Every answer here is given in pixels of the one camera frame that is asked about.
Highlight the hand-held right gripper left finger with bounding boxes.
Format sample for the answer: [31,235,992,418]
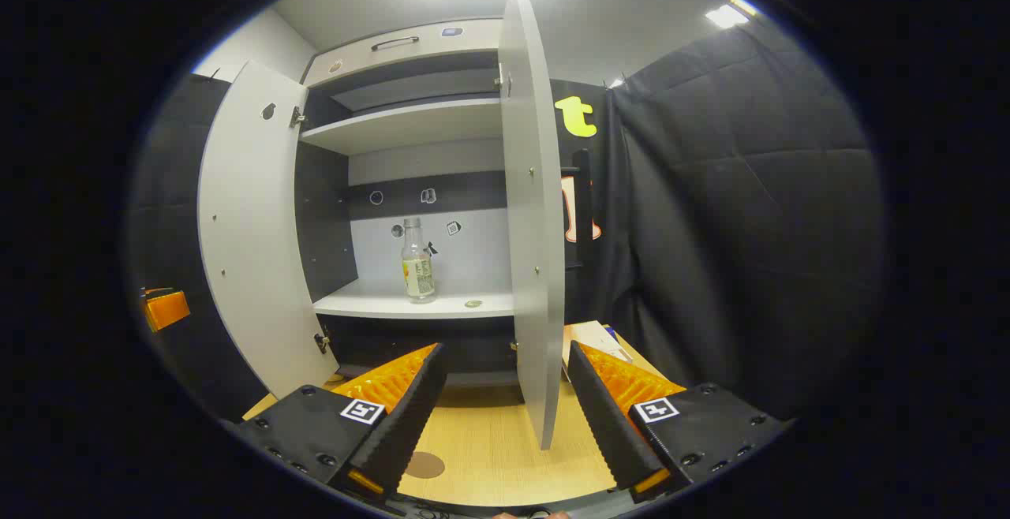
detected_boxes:
[229,342,449,500]

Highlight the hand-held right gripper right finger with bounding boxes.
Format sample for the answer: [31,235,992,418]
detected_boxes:
[567,340,792,506]

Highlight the brown round coaster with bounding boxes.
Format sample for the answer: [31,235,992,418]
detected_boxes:
[404,451,447,480]

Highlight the grey cabinet door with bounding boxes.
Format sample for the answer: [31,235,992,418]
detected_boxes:
[499,0,567,451]
[197,60,340,399]

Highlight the grey cabinet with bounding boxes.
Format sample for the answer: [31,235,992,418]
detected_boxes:
[294,18,522,390]

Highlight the beige book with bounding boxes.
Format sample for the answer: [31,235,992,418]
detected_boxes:
[562,320,632,382]

